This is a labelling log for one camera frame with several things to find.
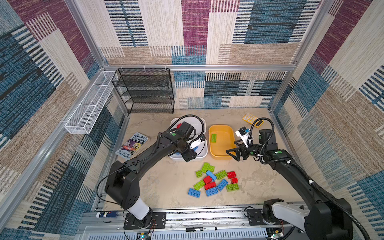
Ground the small green square brick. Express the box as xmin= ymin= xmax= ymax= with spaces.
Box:
xmin=195 ymin=171 xmax=203 ymax=178

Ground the green diagonal long brick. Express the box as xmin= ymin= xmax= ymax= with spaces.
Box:
xmin=194 ymin=180 xmax=206 ymax=191

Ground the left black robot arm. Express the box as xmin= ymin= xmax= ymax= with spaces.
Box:
xmin=105 ymin=122 xmax=202 ymax=227

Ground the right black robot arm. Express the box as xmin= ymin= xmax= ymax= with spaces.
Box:
xmin=226 ymin=127 xmax=353 ymax=240

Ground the near white plastic bin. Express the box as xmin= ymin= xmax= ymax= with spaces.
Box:
xmin=170 ymin=141 xmax=208 ymax=162

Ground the white plastic bin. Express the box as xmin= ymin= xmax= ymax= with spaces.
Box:
xmin=171 ymin=117 xmax=207 ymax=135
xmin=170 ymin=141 xmax=208 ymax=162

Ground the yellow plastic bin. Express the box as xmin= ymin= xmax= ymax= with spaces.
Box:
xmin=209 ymin=125 xmax=236 ymax=160

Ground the green brick top tall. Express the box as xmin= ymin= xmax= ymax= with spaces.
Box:
xmin=201 ymin=163 xmax=210 ymax=173

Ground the light blue centre brick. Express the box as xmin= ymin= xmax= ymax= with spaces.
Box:
xmin=206 ymin=171 xmax=217 ymax=181

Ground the yellow calculator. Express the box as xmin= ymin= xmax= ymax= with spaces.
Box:
xmin=242 ymin=114 xmax=264 ymax=128

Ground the far white plastic bin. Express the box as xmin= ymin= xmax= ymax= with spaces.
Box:
xmin=171 ymin=117 xmax=207 ymax=135

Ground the red centre square brick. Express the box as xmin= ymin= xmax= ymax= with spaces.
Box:
xmin=203 ymin=176 xmax=213 ymax=185

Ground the blue diagonal brick right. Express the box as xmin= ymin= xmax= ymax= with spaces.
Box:
xmin=217 ymin=179 xmax=228 ymax=192

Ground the red long centre brick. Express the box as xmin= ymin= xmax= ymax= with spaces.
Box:
xmin=204 ymin=182 xmax=217 ymax=190

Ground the colourful paperback book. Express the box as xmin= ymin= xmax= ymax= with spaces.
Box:
xmin=116 ymin=132 xmax=149 ymax=160

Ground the blue white marker pen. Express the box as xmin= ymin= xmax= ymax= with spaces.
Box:
xmin=96 ymin=211 xmax=121 ymax=219

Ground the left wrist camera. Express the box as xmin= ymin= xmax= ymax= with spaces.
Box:
xmin=190 ymin=136 xmax=205 ymax=150

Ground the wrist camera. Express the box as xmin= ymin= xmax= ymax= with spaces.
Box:
xmin=190 ymin=136 xmax=205 ymax=150
xmin=235 ymin=127 xmax=253 ymax=147

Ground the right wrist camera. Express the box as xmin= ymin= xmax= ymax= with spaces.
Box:
xmin=235 ymin=127 xmax=253 ymax=147

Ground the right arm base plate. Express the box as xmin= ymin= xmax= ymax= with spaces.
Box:
xmin=243 ymin=208 xmax=291 ymax=226

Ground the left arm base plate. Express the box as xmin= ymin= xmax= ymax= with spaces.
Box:
xmin=124 ymin=211 xmax=167 ymax=230

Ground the black marker on rail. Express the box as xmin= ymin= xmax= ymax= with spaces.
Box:
xmin=186 ymin=227 xmax=218 ymax=232

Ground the black wire shelf rack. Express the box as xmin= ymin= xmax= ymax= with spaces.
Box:
xmin=112 ymin=68 xmax=175 ymax=114

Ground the white wire mesh basket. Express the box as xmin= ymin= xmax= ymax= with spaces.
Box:
xmin=65 ymin=71 xmax=115 ymax=135

